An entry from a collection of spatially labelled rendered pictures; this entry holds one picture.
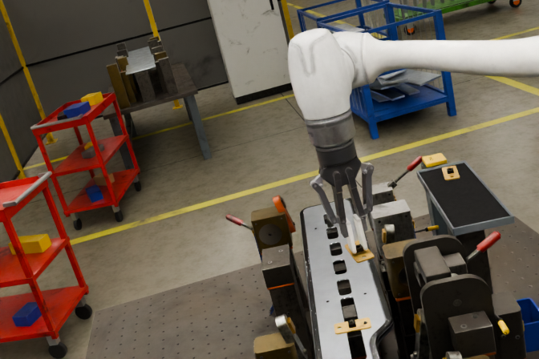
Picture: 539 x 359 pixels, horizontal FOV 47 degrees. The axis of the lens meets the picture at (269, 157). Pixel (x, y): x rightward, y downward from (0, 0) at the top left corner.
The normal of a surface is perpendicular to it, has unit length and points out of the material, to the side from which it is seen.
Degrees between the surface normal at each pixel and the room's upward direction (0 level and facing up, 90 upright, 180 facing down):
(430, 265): 0
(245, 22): 90
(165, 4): 90
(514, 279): 0
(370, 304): 0
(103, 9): 90
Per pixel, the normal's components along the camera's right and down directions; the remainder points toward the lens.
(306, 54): -0.32, 0.16
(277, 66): 0.15, 0.29
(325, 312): -0.23, -0.92
